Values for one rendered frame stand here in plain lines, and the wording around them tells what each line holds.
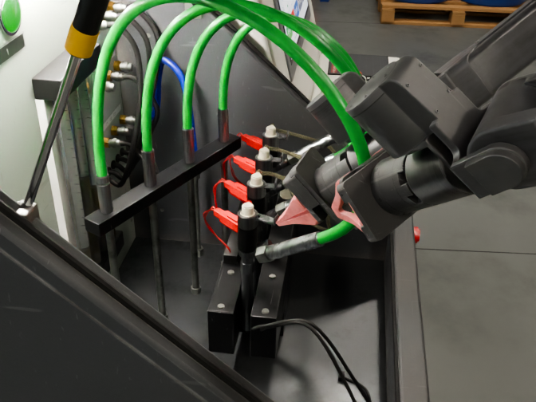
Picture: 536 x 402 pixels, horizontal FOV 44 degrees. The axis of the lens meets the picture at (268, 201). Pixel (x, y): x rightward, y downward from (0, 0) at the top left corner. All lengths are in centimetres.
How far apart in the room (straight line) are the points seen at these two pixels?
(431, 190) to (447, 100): 8
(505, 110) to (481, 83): 26
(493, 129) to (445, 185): 8
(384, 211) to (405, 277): 45
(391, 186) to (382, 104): 10
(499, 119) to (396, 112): 8
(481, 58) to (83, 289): 48
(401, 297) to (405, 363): 14
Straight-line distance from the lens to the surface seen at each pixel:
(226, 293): 97
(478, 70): 77
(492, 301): 261
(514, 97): 52
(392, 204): 62
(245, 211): 88
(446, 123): 53
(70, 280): 56
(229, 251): 102
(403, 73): 53
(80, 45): 47
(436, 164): 55
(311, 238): 75
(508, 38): 79
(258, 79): 114
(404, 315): 101
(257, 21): 67
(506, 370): 236
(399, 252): 113
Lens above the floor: 161
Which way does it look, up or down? 32 degrees down
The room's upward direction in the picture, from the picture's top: 1 degrees clockwise
